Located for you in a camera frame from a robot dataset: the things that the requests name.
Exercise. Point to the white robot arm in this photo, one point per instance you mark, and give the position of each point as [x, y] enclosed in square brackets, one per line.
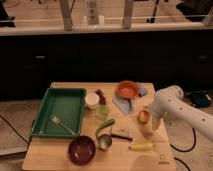
[169, 100]

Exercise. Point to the silver fork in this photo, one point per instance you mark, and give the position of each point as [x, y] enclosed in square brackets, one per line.
[57, 121]

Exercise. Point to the orange bowl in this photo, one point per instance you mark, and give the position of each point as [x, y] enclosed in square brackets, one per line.
[127, 89]

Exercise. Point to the yellow banana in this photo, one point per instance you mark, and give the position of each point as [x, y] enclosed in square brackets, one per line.
[143, 146]

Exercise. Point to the silver measuring cup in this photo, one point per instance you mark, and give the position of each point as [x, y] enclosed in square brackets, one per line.
[104, 141]

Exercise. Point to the red grapes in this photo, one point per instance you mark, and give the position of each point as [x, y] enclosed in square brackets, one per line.
[102, 99]

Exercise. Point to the black handled knife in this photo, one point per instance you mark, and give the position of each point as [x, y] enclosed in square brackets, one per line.
[121, 133]

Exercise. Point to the light green cup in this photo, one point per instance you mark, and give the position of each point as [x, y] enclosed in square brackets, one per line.
[103, 112]

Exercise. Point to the green cucumber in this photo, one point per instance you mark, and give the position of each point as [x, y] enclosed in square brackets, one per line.
[105, 124]

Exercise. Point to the green plastic tray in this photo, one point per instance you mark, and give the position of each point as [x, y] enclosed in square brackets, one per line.
[65, 103]

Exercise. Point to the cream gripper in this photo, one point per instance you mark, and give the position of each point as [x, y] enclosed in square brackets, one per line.
[156, 122]

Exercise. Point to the blue cloth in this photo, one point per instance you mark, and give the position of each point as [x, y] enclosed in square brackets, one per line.
[126, 105]

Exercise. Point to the purple bowl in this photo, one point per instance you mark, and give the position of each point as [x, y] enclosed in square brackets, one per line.
[81, 150]

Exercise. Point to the white cup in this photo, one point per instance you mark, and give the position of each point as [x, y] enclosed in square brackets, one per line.
[92, 100]

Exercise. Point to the wooden cutting board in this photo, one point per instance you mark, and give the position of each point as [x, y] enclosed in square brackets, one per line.
[47, 154]

